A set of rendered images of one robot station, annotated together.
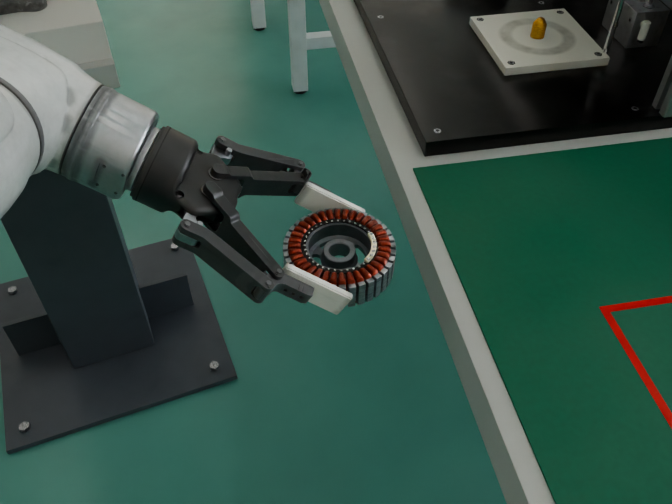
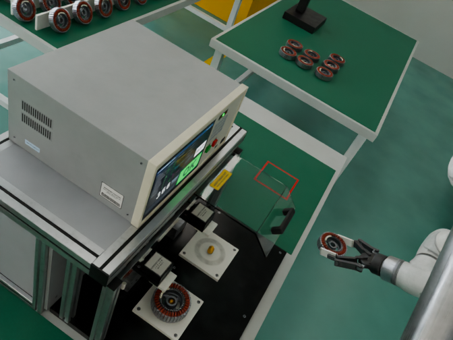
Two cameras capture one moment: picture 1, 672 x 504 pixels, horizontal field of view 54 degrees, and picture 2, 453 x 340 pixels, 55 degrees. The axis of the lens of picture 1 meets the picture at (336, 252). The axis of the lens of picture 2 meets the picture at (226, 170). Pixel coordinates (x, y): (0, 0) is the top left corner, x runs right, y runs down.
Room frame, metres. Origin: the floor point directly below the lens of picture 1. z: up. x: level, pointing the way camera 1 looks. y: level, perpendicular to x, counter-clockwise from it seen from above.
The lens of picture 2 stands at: (1.74, -0.01, 1.91)
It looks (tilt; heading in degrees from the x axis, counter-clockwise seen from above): 41 degrees down; 202
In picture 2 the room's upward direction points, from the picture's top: 25 degrees clockwise
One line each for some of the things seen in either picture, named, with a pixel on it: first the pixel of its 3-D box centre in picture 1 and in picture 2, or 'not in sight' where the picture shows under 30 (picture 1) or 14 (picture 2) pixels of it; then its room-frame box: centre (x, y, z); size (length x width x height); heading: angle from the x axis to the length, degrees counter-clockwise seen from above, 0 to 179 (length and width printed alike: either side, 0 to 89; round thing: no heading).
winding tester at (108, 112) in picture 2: not in sight; (135, 111); (1.05, -0.58, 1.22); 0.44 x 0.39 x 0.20; 11
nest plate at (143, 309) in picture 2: not in sight; (168, 305); (1.12, -0.24, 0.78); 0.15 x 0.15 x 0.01; 11
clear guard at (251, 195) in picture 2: not in sight; (238, 195); (0.85, -0.30, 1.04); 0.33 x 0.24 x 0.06; 101
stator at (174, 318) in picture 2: not in sight; (170, 301); (1.12, -0.24, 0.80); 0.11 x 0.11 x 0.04
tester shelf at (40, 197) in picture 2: not in sight; (124, 149); (1.06, -0.58, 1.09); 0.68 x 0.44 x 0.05; 11
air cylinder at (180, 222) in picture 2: (634, 17); (174, 224); (0.91, -0.43, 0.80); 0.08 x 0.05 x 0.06; 11
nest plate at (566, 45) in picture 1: (536, 39); (209, 252); (0.88, -0.29, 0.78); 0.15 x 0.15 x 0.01; 11
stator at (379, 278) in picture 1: (339, 255); (331, 245); (0.46, 0.00, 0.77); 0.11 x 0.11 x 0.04
